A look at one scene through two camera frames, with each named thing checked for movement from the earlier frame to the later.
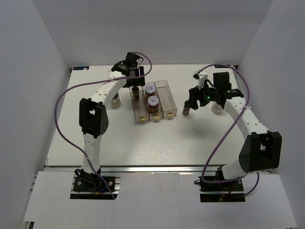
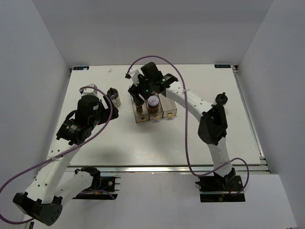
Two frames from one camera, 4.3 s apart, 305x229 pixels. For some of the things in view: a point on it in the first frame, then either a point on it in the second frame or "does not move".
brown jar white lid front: [153, 104] does not move
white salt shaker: [116, 102] does not move
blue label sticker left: [81, 67] does not move
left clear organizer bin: [140, 107] does not move
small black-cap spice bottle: [186, 111] -> [139, 108]
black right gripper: [195, 93] -> [134, 91]
